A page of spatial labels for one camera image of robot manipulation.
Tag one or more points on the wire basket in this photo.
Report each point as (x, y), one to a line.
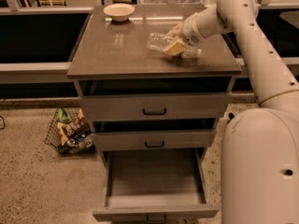
(81, 145)

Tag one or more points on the grey middle drawer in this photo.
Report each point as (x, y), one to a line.
(132, 134)

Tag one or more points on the grey drawer cabinet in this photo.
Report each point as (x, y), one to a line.
(152, 85)

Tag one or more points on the grey bottom drawer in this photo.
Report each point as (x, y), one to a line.
(154, 185)

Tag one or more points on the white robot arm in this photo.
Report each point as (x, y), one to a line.
(260, 147)

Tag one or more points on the black wheeled stand base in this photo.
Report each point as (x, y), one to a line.
(231, 116)

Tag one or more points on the black middle drawer handle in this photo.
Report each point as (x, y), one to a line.
(154, 145)

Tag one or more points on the white ceramic bowl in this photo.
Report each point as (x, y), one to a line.
(119, 12)

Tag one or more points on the grey drawer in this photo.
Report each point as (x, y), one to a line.
(132, 134)
(178, 105)
(154, 185)

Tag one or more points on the brown snack bag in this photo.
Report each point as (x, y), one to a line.
(73, 129)

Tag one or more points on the black drawer handle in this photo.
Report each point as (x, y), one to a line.
(154, 112)
(154, 145)

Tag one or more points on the clear plastic water bottle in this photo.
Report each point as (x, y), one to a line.
(158, 42)

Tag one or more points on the green snack bag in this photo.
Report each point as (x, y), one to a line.
(61, 116)

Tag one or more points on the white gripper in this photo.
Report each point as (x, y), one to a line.
(189, 31)

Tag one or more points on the metal railing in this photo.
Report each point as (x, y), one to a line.
(60, 45)

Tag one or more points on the grey top drawer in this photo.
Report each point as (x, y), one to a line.
(178, 105)

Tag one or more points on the black top drawer handle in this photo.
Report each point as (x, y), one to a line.
(154, 112)

